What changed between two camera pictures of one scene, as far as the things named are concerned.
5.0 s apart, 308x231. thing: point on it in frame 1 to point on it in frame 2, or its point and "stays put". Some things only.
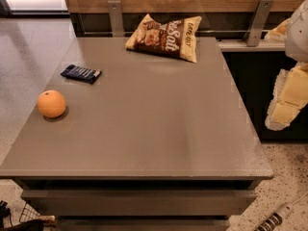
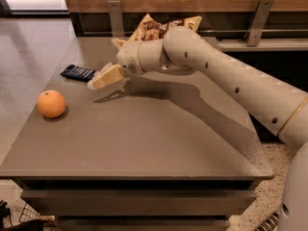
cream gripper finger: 278,34 to 118,42
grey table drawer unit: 140,203 stays put
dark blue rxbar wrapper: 82,73 stays put
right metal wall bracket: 260,17 stays put
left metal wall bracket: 115,18 stays put
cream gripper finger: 291,94 to 109,74
